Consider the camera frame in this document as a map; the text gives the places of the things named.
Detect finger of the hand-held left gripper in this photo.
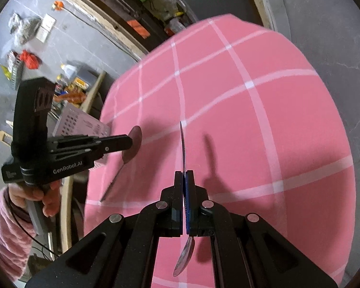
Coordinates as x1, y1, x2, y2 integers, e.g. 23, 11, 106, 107
52, 140, 133, 160
55, 135, 131, 144

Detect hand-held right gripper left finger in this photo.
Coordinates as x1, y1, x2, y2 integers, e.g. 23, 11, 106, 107
24, 170, 187, 288

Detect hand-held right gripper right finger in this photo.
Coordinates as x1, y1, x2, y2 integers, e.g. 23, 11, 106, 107
185, 170, 339, 288

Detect medium steel spoon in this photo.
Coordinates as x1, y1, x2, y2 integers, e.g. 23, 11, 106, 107
172, 121, 196, 277

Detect person's left forearm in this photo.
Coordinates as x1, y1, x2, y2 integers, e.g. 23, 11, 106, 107
0, 190, 38, 283

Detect person's left hand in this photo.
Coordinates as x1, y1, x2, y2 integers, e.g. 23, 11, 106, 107
7, 182, 64, 218

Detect wooden grater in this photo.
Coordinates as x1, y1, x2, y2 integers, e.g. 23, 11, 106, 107
0, 126, 13, 146

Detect orange snack bag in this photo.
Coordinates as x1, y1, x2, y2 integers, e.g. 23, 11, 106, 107
54, 91, 88, 104

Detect red plastic bag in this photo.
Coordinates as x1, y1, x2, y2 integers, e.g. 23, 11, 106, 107
19, 49, 42, 70

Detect clear hanging plastic bag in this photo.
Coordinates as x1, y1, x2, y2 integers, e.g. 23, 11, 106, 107
8, 12, 43, 46

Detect pink checked tablecloth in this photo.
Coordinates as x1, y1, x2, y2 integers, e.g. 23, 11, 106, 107
84, 13, 356, 288

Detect orange flower patterned board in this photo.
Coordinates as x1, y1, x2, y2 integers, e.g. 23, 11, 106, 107
126, 19, 149, 38

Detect grey wall shelf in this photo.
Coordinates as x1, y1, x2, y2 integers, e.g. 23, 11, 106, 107
7, 51, 25, 89

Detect white wall socket panel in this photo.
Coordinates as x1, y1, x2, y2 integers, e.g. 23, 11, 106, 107
36, 14, 56, 43

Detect wooden door frame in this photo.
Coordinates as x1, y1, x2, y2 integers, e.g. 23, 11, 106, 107
30, 0, 284, 63

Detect black cable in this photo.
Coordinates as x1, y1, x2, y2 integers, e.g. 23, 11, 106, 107
5, 196, 56, 257

